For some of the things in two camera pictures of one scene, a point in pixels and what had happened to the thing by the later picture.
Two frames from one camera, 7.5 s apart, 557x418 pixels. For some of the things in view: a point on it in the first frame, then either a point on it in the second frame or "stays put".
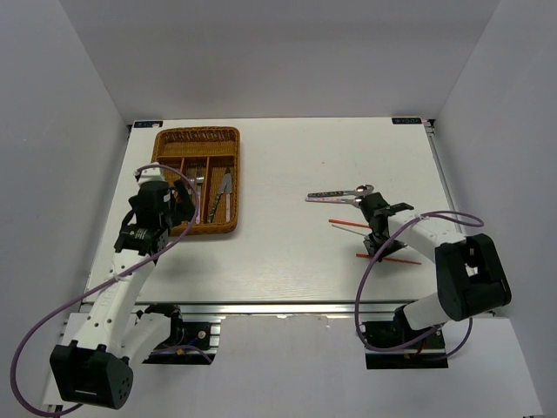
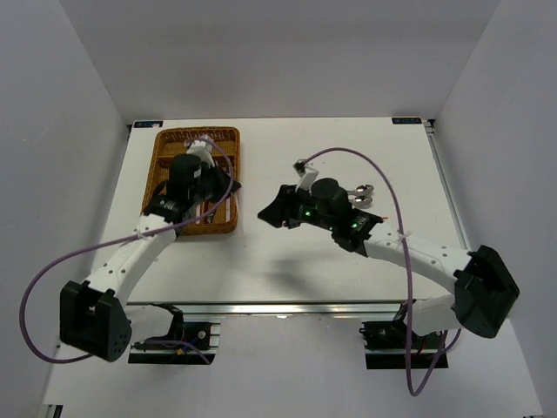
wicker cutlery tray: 211,157 stays put
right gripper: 370,245 → 283,207
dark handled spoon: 360,190 stays put
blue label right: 406,121 stays put
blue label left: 148,124 stays put
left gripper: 184,209 → 221,178
